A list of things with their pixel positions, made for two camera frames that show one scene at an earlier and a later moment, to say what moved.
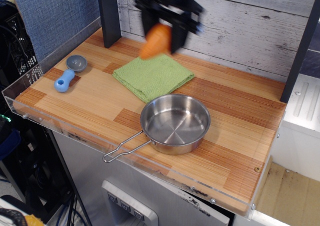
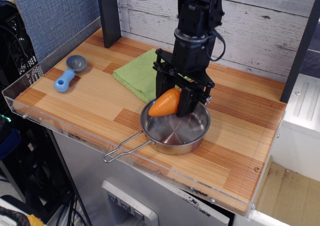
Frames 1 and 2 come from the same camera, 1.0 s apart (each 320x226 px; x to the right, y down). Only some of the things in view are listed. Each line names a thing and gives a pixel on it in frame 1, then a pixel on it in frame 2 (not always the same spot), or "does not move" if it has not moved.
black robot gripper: x=174 y=3 to x=191 y=56
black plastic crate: x=18 y=57 does not move
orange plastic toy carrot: x=158 y=41 to x=166 y=104
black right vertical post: x=297 y=64 does not move
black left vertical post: x=110 y=24 does not move
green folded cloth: x=151 y=77 does not move
